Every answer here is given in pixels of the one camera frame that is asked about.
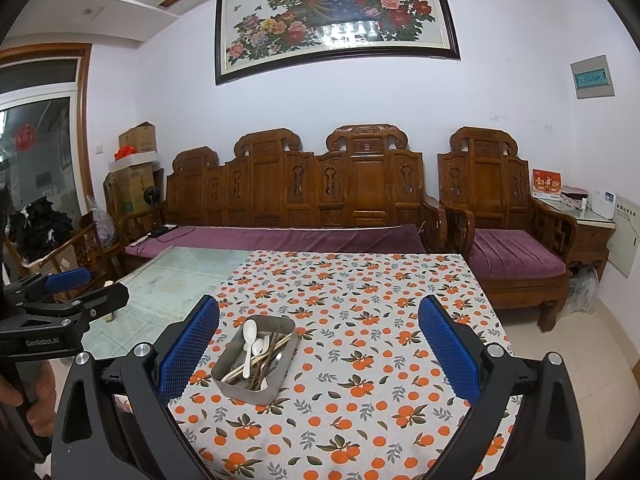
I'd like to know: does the person's left hand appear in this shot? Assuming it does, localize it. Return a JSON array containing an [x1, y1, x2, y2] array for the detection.
[[0, 364, 57, 428]]

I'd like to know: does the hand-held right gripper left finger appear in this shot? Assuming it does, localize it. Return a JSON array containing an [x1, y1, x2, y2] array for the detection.
[[51, 294, 221, 480]]

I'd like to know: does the orange fruit print tablecloth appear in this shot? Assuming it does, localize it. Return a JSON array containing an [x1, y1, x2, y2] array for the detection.
[[167, 250, 516, 480]]

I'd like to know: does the square purple seat cushion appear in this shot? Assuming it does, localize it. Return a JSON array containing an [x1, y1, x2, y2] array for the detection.
[[470, 229, 567, 280]]

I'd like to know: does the rectangular metal tray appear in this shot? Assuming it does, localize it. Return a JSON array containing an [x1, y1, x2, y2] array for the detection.
[[211, 316, 300, 406]]

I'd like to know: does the grey plastic bag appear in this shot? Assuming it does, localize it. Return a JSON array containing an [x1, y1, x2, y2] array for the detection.
[[85, 195, 118, 248]]

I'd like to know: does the carved wooden sofa bench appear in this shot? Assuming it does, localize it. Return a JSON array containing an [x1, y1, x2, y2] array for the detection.
[[117, 124, 448, 261]]

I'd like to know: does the wooden side table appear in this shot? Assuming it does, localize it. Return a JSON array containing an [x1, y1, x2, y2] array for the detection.
[[532, 195, 616, 276]]

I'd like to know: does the white wall cabinet door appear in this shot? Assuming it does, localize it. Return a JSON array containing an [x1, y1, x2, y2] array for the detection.
[[606, 192, 640, 278]]

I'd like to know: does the red gift box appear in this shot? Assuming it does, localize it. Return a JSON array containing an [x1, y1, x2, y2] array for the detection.
[[531, 169, 562, 198]]

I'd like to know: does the metal spoon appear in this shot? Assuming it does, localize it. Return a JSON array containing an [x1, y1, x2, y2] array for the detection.
[[260, 347, 285, 388]]

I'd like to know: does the red paper window decoration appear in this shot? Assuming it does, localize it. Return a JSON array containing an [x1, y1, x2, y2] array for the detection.
[[13, 125, 36, 153]]

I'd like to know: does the wooden chair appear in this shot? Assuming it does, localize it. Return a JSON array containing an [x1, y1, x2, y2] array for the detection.
[[22, 220, 123, 301]]

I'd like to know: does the wooden door frame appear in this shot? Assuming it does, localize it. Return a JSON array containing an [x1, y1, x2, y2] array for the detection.
[[0, 44, 94, 281]]

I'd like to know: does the clear plastic bag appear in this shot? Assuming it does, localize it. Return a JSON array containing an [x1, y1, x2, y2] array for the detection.
[[562, 265, 599, 317]]

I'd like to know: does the long purple seat cushion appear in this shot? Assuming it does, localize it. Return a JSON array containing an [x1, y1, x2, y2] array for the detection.
[[124, 225, 427, 260]]

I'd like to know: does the white flat box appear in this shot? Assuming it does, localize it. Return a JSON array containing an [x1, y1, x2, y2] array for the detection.
[[107, 152, 160, 173]]

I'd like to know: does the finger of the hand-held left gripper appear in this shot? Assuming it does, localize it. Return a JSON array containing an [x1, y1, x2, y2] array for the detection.
[[2, 266, 96, 312], [20, 281, 130, 326]]

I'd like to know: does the large cardboard box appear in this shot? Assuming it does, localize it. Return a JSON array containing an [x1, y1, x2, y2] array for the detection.
[[107, 165, 163, 218]]

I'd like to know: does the carved wooden armchair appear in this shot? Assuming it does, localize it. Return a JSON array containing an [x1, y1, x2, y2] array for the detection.
[[436, 126, 576, 332]]

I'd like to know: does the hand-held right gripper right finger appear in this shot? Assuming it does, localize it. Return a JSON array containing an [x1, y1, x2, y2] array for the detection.
[[417, 294, 587, 480]]

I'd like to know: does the black clothes pile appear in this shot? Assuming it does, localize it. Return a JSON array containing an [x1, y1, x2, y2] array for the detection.
[[7, 197, 73, 261]]

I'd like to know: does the framed peacock flower painting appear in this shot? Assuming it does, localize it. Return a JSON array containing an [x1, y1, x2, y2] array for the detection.
[[214, 0, 461, 86]]

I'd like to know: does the grey electrical panel box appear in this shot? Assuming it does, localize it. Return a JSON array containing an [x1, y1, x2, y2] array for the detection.
[[570, 55, 615, 100]]

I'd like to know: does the small brown cardboard box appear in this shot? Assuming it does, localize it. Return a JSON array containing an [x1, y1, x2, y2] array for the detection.
[[118, 121, 157, 155]]

